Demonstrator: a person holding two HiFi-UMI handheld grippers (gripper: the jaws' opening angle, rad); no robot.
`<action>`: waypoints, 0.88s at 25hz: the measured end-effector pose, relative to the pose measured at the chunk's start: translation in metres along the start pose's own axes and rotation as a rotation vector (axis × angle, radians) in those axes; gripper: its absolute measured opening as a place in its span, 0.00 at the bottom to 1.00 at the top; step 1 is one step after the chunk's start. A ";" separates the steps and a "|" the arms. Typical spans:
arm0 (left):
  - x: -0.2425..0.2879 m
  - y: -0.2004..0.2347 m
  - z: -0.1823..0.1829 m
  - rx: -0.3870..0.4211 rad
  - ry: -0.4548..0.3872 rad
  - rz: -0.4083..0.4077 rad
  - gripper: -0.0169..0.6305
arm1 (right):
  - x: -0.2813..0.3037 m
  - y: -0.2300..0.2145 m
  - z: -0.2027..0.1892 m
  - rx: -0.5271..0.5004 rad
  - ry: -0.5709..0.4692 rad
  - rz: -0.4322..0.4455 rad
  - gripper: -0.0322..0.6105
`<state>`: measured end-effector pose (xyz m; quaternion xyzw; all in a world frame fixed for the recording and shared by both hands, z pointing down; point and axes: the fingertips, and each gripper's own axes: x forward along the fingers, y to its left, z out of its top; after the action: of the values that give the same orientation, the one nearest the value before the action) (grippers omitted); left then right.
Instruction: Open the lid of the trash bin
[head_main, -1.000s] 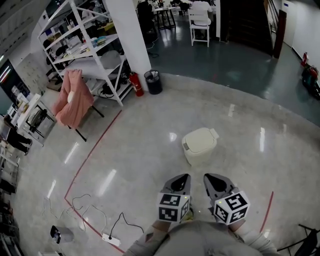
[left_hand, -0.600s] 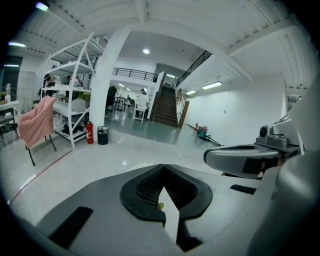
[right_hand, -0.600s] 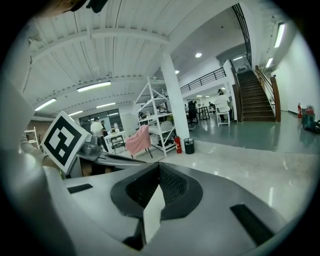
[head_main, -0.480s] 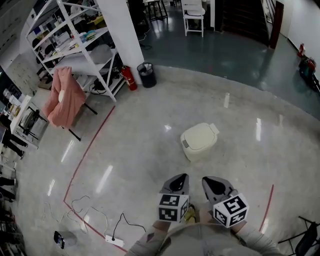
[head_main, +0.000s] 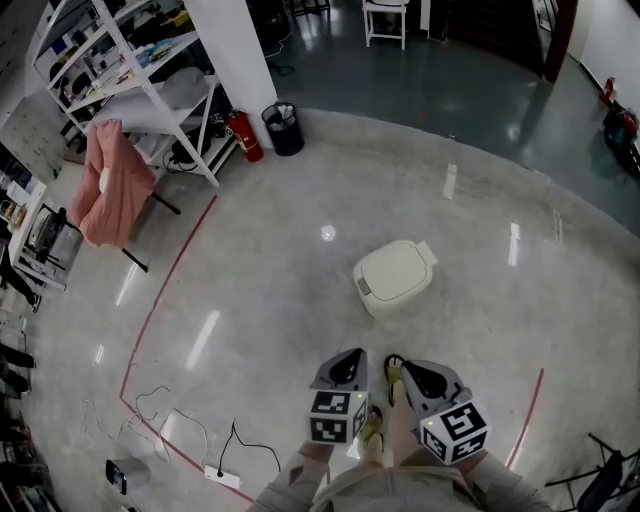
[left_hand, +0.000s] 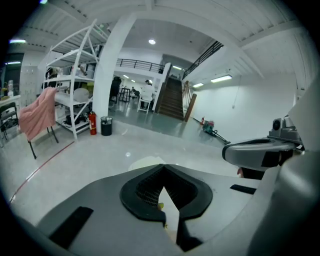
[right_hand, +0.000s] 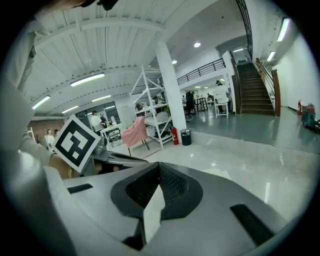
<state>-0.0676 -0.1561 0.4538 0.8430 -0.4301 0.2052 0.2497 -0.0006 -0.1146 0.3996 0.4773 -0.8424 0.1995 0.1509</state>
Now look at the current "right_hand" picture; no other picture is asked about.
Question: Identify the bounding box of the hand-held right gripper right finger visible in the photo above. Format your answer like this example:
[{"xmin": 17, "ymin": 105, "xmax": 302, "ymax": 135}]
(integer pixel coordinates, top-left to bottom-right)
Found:
[{"xmin": 146, "ymin": 161, "xmax": 288, "ymax": 256}]

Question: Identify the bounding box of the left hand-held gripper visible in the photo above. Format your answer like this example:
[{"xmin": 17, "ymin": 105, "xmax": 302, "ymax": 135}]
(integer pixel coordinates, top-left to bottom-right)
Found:
[{"xmin": 51, "ymin": 114, "xmax": 150, "ymax": 176}]

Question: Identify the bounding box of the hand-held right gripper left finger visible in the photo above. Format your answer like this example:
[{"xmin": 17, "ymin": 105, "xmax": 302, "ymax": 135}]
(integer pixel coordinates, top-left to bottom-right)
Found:
[{"xmin": 62, "ymin": 161, "xmax": 161, "ymax": 251}]

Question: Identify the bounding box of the person's left forearm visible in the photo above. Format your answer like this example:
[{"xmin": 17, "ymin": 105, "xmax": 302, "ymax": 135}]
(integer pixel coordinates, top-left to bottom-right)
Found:
[{"xmin": 18, "ymin": 134, "xmax": 75, "ymax": 180}]

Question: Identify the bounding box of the chair with pink cover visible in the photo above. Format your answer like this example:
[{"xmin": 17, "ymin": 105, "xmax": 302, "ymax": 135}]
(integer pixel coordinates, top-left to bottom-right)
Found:
[{"xmin": 121, "ymin": 116, "xmax": 151, "ymax": 156}]

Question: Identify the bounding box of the white table with black legs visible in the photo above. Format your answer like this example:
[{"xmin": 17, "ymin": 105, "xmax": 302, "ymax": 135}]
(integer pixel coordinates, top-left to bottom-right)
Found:
[{"xmin": 99, "ymin": 123, "xmax": 124, "ymax": 148}]

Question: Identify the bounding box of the black mesh waste bin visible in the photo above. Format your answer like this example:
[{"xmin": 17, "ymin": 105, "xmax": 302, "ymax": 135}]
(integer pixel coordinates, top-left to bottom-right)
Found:
[{"xmin": 180, "ymin": 128, "xmax": 193, "ymax": 146}]

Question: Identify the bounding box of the white metal shelving rack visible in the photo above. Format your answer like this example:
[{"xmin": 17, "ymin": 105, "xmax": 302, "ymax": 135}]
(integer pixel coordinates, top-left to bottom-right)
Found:
[{"xmin": 129, "ymin": 65, "xmax": 176, "ymax": 149}]

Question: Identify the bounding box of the fluorescent ceiling light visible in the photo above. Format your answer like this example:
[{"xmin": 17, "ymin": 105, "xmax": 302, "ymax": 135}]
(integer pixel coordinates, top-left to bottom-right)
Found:
[
  {"xmin": 69, "ymin": 72, "xmax": 106, "ymax": 88},
  {"xmin": 31, "ymin": 95, "xmax": 52, "ymax": 110},
  {"xmin": 91, "ymin": 94, "xmax": 112, "ymax": 103},
  {"xmin": 276, "ymin": 17, "xmax": 290, "ymax": 42}
]

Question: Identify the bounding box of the white square pillar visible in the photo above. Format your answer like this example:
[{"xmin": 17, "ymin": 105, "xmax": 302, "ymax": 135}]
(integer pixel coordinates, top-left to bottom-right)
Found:
[{"xmin": 154, "ymin": 41, "xmax": 187, "ymax": 137}]

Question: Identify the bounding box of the black high table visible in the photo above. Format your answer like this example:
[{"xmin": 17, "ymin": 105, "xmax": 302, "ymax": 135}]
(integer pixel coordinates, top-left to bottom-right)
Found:
[{"xmin": 196, "ymin": 96, "xmax": 209, "ymax": 112}]

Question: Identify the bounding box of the white wooden chair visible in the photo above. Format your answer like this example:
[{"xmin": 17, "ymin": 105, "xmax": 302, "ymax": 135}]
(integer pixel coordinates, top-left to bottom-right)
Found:
[{"xmin": 213, "ymin": 89, "xmax": 230, "ymax": 119}]

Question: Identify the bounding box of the black balcony railing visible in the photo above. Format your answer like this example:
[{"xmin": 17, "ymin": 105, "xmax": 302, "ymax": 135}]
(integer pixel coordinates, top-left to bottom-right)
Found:
[{"xmin": 176, "ymin": 58, "xmax": 227, "ymax": 86}]

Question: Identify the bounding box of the dark wooden staircase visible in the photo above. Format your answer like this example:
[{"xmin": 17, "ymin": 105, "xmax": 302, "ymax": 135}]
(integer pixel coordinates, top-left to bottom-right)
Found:
[{"xmin": 231, "ymin": 57, "xmax": 282, "ymax": 118}]

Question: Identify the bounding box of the green and red floor machine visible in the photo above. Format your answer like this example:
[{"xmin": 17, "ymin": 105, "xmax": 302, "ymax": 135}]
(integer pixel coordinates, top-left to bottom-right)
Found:
[{"xmin": 301, "ymin": 102, "xmax": 320, "ymax": 133}]

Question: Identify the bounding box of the person's torso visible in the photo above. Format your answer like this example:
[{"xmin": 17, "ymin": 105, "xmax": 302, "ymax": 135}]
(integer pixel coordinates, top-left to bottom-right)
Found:
[{"xmin": 0, "ymin": 14, "xmax": 39, "ymax": 151}]

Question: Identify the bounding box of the black head-mounted camera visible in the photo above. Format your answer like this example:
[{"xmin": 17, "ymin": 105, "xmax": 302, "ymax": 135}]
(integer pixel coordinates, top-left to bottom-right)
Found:
[{"xmin": 96, "ymin": 0, "xmax": 119, "ymax": 11}]

